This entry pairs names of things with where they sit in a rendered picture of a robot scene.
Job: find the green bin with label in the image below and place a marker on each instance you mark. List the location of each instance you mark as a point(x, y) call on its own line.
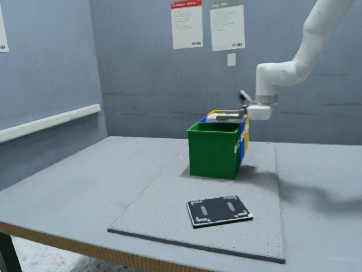
point(214, 150)

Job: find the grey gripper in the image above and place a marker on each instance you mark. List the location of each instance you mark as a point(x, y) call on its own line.
point(253, 112)

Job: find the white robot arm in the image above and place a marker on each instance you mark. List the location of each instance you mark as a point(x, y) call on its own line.
point(316, 35)

